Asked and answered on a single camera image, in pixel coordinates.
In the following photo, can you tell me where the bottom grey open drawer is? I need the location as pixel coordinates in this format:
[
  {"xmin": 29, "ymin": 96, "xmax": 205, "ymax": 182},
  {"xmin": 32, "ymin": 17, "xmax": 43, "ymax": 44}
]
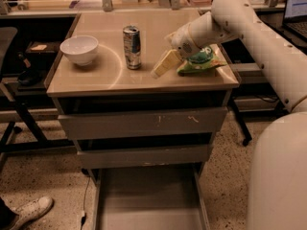
[{"xmin": 92, "ymin": 165, "xmax": 210, "ymax": 230}]

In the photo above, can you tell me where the middle grey drawer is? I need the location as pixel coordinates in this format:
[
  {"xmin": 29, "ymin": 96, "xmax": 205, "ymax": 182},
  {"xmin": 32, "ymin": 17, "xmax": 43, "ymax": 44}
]
[{"xmin": 77, "ymin": 144, "xmax": 212, "ymax": 169}]

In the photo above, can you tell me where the grey drawer cabinet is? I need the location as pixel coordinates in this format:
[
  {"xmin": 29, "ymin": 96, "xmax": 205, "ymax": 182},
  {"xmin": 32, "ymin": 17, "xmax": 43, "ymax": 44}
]
[{"xmin": 47, "ymin": 11, "xmax": 239, "ymax": 182}]

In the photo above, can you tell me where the black desk frame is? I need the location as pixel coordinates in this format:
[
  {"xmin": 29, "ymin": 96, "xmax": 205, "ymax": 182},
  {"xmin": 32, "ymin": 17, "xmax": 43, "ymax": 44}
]
[
  {"xmin": 228, "ymin": 98, "xmax": 252, "ymax": 147},
  {"xmin": 0, "ymin": 80, "xmax": 76, "ymax": 155}
]

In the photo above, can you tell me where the black desk frame left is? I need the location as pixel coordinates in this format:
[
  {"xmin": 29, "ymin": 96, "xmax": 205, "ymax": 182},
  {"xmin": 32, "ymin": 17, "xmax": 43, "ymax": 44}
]
[{"xmin": 0, "ymin": 80, "xmax": 76, "ymax": 155}]

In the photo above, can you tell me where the white ceramic bowl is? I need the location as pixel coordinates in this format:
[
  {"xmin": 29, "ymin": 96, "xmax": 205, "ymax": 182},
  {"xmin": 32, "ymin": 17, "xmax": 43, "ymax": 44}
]
[{"xmin": 59, "ymin": 35, "xmax": 99, "ymax": 66}]

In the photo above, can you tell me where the white sneaker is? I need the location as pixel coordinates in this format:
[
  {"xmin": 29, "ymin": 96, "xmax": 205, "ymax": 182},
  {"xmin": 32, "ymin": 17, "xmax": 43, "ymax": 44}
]
[{"xmin": 5, "ymin": 196, "xmax": 54, "ymax": 230}]

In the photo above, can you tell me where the black floor cable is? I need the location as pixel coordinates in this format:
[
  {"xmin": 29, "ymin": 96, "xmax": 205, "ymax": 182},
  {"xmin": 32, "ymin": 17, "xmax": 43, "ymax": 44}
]
[{"xmin": 80, "ymin": 175, "xmax": 92, "ymax": 229}]

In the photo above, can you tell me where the green chip bag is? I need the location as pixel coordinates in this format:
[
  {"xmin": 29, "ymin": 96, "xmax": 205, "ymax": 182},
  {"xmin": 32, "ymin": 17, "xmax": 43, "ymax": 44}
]
[{"xmin": 177, "ymin": 46, "xmax": 227, "ymax": 76}]

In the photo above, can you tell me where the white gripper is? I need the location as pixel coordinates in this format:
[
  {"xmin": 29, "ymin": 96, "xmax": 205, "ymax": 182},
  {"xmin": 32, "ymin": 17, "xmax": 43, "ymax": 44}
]
[{"xmin": 151, "ymin": 23, "xmax": 203, "ymax": 79}]

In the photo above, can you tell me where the top grey drawer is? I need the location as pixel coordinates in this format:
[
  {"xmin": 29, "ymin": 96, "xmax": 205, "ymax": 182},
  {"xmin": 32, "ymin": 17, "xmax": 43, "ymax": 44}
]
[{"xmin": 59, "ymin": 107, "xmax": 227, "ymax": 140}]

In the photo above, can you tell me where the laptop computer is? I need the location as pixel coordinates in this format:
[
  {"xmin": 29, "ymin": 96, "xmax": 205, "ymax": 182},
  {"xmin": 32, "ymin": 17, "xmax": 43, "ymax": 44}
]
[{"xmin": 282, "ymin": 0, "xmax": 307, "ymax": 40}]

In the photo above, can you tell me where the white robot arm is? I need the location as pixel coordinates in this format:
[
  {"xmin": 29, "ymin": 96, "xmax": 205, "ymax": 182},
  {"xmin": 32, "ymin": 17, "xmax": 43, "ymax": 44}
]
[{"xmin": 152, "ymin": 0, "xmax": 307, "ymax": 230}]

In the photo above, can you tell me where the silver blue redbull can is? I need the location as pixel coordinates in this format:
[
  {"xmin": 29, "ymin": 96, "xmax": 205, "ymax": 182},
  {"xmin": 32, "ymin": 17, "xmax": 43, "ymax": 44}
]
[{"xmin": 123, "ymin": 25, "xmax": 141, "ymax": 70}]

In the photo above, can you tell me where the black desk frame right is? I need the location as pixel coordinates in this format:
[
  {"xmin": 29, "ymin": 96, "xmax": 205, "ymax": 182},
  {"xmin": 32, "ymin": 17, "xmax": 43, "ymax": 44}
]
[{"xmin": 228, "ymin": 98, "xmax": 252, "ymax": 147}]

